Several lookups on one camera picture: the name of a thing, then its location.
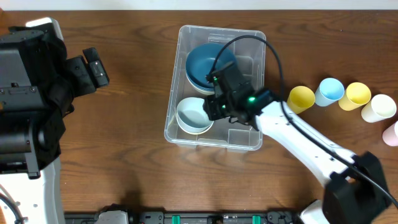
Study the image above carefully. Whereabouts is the cream bowl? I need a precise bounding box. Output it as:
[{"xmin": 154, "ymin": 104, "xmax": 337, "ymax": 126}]
[{"xmin": 187, "ymin": 77, "xmax": 215, "ymax": 95}]

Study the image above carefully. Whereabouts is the grey bowl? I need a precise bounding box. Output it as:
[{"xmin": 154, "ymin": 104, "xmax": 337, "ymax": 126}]
[{"xmin": 176, "ymin": 97, "xmax": 211, "ymax": 123}]

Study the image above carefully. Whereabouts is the dark blue bowl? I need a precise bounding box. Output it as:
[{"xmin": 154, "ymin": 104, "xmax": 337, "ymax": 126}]
[
  {"xmin": 186, "ymin": 73, "xmax": 215, "ymax": 95},
  {"xmin": 185, "ymin": 42, "xmax": 223, "ymax": 89}
]

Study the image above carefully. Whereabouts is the pink cup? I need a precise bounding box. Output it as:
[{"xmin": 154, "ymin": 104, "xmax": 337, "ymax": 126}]
[{"xmin": 382, "ymin": 121, "xmax": 398, "ymax": 146}]

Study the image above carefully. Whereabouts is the white bowl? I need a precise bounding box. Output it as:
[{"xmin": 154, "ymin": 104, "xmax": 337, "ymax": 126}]
[{"xmin": 177, "ymin": 120, "xmax": 214, "ymax": 135}]

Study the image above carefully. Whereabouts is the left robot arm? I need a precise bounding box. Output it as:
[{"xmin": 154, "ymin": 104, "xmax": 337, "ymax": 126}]
[{"xmin": 1, "ymin": 17, "xmax": 109, "ymax": 223}]

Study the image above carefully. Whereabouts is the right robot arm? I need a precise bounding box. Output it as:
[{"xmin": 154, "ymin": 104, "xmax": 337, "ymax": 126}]
[{"xmin": 203, "ymin": 85, "xmax": 397, "ymax": 223}]

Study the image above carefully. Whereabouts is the clear plastic storage container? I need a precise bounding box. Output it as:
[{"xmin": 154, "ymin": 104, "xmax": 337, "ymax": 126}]
[{"xmin": 164, "ymin": 25, "xmax": 266, "ymax": 151}]

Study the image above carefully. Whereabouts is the yellow cup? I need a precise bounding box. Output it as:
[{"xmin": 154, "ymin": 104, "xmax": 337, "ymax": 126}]
[
  {"xmin": 338, "ymin": 82, "xmax": 371, "ymax": 111},
  {"xmin": 287, "ymin": 86, "xmax": 315, "ymax": 114}
]

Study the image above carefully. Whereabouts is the light blue cup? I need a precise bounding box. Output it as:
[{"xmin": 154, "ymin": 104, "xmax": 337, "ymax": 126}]
[{"xmin": 315, "ymin": 78, "xmax": 345, "ymax": 107}]

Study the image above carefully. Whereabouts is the cream cup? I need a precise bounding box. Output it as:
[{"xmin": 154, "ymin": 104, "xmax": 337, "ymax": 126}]
[{"xmin": 361, "ymin": 94, "xmax": 397, "ymax": 123}]

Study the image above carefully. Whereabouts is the right black cable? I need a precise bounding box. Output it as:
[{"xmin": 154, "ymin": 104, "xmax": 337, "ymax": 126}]
[{"xmin": 210, "ymin": 34, "xmax": 398, "ymax": 208}]

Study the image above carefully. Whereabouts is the black cable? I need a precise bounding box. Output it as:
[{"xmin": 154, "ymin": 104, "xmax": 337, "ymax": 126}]
[
  {"xmin": 0, "ymin": 186, "xmax": 25, "ymax": 224},
  {"xmin": 210, "ymin": 34, "xmax": 398, "ymax": 208}
]

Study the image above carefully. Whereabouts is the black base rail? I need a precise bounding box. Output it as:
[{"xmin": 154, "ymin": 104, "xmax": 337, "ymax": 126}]
[{"xmin": 65, "ymin": 204, "xmax": 302, "ymax": 224}]

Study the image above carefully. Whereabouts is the left black cable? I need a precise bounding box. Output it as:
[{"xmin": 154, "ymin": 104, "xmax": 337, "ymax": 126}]
[{"xmin": 0, "ymin": 186, "xmax": 25, "ymax": 224}]

